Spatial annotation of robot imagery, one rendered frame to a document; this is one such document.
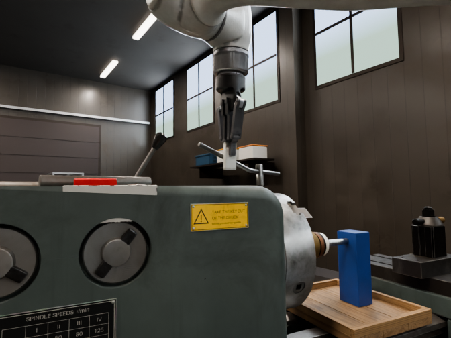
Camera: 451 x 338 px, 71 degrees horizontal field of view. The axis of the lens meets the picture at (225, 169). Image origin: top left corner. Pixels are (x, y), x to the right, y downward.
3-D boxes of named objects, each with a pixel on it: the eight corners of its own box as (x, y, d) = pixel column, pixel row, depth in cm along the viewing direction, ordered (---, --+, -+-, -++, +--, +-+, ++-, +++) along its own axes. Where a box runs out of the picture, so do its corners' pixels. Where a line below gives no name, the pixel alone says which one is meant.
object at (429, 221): (433, 227, 102) (433, 217, 102) (410, 224, 109) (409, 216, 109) (448, 225, 105) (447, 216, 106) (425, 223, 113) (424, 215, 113)
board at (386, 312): (355, 347, 76) (354, 330, 77) (271, 301, 109) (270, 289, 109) (432, 323, 89) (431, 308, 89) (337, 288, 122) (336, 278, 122)
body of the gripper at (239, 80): (252, 73, 78) (251, 110, 78) (236, 82, 86) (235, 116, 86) (224, 69, 75) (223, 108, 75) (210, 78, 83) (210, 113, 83)
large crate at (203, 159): (227, 164, 621) (226, 153, 622) (209, 163, 597) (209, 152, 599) (211, 166, 665) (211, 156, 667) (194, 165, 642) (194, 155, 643)
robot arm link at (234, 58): (238, 62, 86) (238, 83, 86) (207, 56, 83) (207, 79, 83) (255, 50, 78) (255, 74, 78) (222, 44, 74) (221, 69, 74)
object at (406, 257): (421, 279, 96) (421, 261, 97) (392, 271, 105) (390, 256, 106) (461, 271, 105) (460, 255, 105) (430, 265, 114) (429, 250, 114)
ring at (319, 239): (303, 233, 89) (328, 230, 93) (283, 229, 97) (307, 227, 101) (304, 266, 88) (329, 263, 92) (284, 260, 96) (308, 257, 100)
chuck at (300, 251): (292, 329, 70) (280, 187, 75) (229, 300, 98) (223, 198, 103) (323, 321, 74) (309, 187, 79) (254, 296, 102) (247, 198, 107)
